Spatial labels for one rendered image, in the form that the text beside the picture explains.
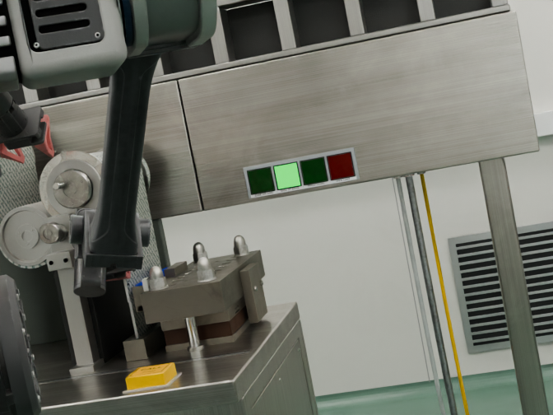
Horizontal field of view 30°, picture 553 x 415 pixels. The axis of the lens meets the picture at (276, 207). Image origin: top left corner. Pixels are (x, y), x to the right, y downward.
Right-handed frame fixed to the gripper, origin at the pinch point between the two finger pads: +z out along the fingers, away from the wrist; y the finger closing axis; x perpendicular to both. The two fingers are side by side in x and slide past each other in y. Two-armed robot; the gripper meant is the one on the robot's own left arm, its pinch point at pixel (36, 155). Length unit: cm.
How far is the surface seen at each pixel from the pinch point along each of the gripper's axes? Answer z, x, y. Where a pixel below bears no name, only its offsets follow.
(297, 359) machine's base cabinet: 64, -16, 32
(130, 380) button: 14.9, -40.7, 15.1
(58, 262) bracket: 17.0, -12.6, -2.4
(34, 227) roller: 17.5, -3.1, -8.9
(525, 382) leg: 94, -15, 79
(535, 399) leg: 97, -18, 80
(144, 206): 34.3, 9.9, 7.0
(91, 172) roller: 11.8, 3.2, 5.5
